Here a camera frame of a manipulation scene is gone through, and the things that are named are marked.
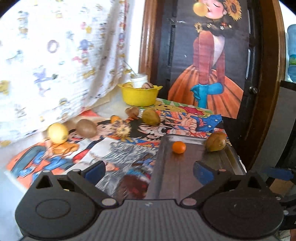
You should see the small orange fruit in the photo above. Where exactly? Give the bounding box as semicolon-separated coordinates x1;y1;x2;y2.
171;141;187;154

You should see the brown oval fruit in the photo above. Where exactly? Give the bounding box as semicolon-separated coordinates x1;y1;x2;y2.
76;119;97;138

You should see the yellow lemon fruit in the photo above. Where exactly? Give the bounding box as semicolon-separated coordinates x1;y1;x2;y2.
47;123;68;144

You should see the small brown round fruit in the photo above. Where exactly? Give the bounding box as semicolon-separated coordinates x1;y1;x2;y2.
110;115;121;123

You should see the striped brown fruit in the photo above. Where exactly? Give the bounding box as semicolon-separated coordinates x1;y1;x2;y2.
125;106;139;119

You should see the green-brown fruit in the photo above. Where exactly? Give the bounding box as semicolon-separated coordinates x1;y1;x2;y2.
142;109;161;126

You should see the metal baking tray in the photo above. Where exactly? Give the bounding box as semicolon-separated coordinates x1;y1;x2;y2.
145;135;246;202

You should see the brown-green fruit on tray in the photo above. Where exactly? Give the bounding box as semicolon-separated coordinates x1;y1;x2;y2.
205;132;227;152

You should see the grey haired character poster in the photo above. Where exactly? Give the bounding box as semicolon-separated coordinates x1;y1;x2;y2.
62;136;163;200

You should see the two boys cartoon poster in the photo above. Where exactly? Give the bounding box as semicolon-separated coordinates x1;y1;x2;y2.
6;110;110;188

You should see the anime fighters poster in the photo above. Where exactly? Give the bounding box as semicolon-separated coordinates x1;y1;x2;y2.
97;110;226;147

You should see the winnie pooh poster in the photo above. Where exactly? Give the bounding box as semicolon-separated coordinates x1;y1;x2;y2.
141;98;213;117

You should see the yellow plastic bowl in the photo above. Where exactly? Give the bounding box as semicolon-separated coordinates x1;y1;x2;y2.
118;84;163;107

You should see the yellow fruit in bowl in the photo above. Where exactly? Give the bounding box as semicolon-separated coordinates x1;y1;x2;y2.
122;82;133;88

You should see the striped fruit in bowl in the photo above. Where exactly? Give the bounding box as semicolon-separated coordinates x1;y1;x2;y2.
142;82;154;89

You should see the white glass jar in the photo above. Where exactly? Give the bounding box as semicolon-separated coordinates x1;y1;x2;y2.
130;73;148;88

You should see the girl bubblegum poster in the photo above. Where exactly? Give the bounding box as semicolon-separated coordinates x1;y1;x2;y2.
168;1;249;118

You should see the white cartoon print cloth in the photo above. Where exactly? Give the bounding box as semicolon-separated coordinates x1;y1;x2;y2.
1;1;130;147

